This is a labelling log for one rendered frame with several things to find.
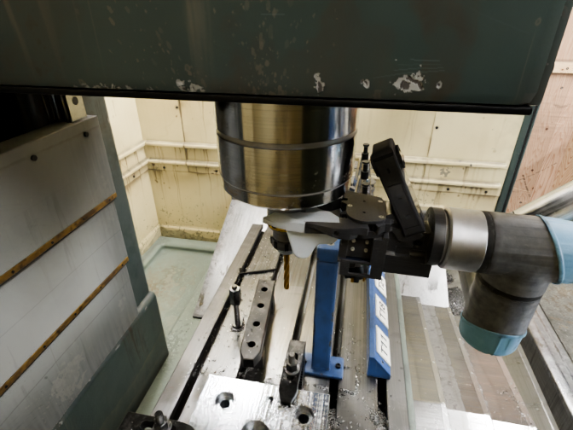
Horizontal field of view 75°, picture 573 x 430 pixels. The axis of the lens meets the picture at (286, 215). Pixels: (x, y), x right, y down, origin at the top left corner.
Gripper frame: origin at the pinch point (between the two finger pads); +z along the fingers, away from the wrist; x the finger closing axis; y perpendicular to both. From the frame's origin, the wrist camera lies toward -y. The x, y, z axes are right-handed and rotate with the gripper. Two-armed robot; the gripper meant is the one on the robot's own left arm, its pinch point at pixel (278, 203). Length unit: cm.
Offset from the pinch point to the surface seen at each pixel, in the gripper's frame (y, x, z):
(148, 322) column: 57, 28, 43
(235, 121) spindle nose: -12.2, -7.1, 2.8
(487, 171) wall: 30, 100, -59
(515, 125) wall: 13, 100, -64
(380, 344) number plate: 43, 20, -20
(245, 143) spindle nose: -10.2, -7.4, 1.9
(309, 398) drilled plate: 38.9, 0.8, -6.0
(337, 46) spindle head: -19.7, -12.5, -6.6
